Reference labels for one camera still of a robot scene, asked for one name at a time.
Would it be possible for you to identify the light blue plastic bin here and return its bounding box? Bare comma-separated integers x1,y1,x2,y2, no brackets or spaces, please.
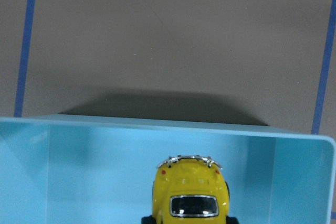
1,115,335,223

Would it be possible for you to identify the yellow beetle toy car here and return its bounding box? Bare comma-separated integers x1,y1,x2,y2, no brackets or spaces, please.
141,155,239,223

